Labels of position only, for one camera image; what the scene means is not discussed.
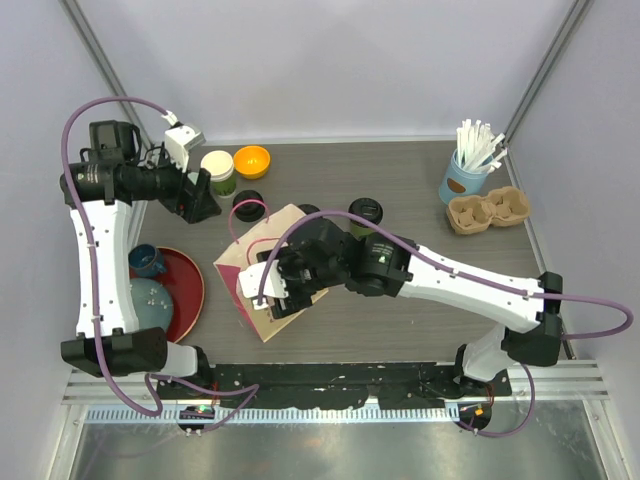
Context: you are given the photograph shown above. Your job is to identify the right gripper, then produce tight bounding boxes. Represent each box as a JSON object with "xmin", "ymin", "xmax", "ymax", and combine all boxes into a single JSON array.
[{"xmin": 257, "ymin": 247, "xmax": 346, "ymax": 319}]

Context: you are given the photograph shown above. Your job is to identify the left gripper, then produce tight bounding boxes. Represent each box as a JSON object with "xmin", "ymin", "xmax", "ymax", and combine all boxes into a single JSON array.
[{"xmin": 132, "ymin": 142, "xmax": 222, "ymax": 223}]

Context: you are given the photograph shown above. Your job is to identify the black cup lid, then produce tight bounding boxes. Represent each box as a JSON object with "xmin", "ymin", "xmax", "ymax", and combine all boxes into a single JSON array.
[
  {"xmin": 348, "ymin": 197, "xmax": 384, "ymax": 224},
  {"xmin": 298, "ymin": 204, "xmax": 320, "ymax": 214}
]

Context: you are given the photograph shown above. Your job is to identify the kraft pink paper bag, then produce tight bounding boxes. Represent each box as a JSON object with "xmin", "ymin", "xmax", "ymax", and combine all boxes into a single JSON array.
[{"xmin": 214, "ymin": 204, "xmax": 306, "ymax": 342}]

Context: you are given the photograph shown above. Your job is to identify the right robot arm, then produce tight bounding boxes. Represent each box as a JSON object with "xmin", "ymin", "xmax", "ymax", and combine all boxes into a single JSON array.
[{"xmin": 239, "ymin": 218, "xmax": 563, "ymax": 395}]

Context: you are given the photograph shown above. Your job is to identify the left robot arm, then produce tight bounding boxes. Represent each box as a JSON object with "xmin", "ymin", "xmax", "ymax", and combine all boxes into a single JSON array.
[{"xmin": 60, "ymin": 121, "xmax": 221, "ymax": 399}]

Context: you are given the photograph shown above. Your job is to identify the orange bowl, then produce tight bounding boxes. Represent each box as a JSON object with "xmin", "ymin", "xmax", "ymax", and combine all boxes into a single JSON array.
[{"xmin": 233, "ymin": 145, "xmax": 271, "ymax": 180}]

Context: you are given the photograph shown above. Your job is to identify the dark blue ceramic cup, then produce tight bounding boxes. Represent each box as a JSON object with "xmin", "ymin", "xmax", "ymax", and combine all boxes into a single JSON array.
[{"xmin": 128, "ymin": 244, "xmax": 167, "ymax": 278}]

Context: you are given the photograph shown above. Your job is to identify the red round tray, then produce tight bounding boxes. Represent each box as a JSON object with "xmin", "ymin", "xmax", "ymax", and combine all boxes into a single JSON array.
[{"xmin": 129, "ymin": 247, "xmax": 205, "ymax": 343}]

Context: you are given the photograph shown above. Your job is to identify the blue-grey ceramic plate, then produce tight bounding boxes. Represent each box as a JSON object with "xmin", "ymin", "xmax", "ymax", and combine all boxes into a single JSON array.
[{"xmin": 130, "ymin": 278, "xmax": 174, "ymax": 332}]

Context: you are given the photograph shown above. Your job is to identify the brown cardboard cup carrier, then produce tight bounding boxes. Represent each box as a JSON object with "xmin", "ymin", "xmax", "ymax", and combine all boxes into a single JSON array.
[{"xmin": 446, "ymin": 186, "xmax": 531, "ymax": 235}]

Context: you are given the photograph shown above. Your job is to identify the blue straw holder can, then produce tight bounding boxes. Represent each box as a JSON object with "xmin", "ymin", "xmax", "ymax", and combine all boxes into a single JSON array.
[{"xmin": 438, "ymin": 151, "xmax": 489, "ymax": 205}]

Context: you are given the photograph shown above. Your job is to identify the bundle of white straws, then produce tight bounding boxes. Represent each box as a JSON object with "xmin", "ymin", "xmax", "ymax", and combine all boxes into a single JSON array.
[{"xmin": 454, "ymin": 119, "xmax": 508, "ymax": 174}]

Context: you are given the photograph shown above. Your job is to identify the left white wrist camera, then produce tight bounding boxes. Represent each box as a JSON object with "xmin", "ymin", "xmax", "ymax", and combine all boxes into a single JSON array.
[{"xmin": 162, "ymin": 111, "xmax": 205, "ymax": 173}]

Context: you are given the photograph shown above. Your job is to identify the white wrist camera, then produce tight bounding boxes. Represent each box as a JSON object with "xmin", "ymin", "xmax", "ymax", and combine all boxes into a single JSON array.
[
  {"xmin": 238, "ymin": 260, "xmax": 289, "ymax": 310},
  {"xmin": 162, "ymin": 111, "xmax": 205, "ymax": 173}
]

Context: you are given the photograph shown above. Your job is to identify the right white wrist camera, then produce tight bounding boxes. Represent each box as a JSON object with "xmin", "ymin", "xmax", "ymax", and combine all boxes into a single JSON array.
[{"xmin": 238, "ymin": 260, "xmax": 289, "ymax": 310}]

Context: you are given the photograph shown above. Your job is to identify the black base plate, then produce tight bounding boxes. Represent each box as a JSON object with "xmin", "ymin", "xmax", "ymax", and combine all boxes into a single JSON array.
[{"xmin": 187, "ymin": 362, "xmax": 512, "ymax": 410}]

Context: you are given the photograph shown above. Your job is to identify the aluminium frame rail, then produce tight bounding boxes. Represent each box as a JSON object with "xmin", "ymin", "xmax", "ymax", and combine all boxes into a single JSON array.
[{"xmin": 62, "ymin": 361, "xmax": 609, "ymax": 431}]

